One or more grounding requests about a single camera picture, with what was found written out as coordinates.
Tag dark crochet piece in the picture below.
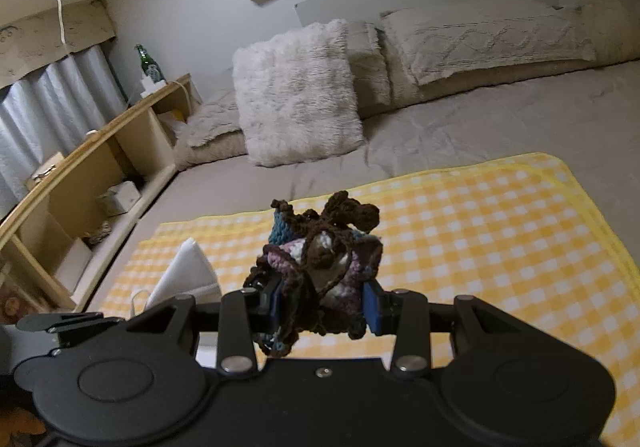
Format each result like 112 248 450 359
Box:
242 190 385 358

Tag fluffy white pillow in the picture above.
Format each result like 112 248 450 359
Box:
231 18 365 167

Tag white charger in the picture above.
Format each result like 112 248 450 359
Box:
140 72 171 96

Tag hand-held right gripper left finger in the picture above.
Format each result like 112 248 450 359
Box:
125 277 285 375

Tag green glass bottle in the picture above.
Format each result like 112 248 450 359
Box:
134 44 166 84

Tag beige quilted pillow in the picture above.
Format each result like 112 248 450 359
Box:
380 0 598 86
186 88 247 149

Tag wooden bedside shelf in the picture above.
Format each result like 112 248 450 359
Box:
0 74 203 314

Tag tissue box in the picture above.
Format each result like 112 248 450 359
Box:
97 180 142 217

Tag white cardboard box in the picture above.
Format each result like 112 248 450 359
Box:
145 237 223 309

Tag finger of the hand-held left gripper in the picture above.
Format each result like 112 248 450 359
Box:
15 311 128 359

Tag small white box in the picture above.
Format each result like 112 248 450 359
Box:
52 239 94 281

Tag bed with grey sheet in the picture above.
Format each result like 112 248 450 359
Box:
80 60 640 318

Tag grey curtain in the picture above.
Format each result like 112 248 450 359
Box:
0 44 129 223

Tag cardboard curtain cover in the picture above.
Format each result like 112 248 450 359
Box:
0 0 119 89

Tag rope bundle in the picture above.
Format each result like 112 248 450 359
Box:
85 220 114 246

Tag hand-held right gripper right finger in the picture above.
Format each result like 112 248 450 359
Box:
362 279 516 375

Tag yellow checkered cloth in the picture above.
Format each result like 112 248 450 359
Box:
97 152 640 447

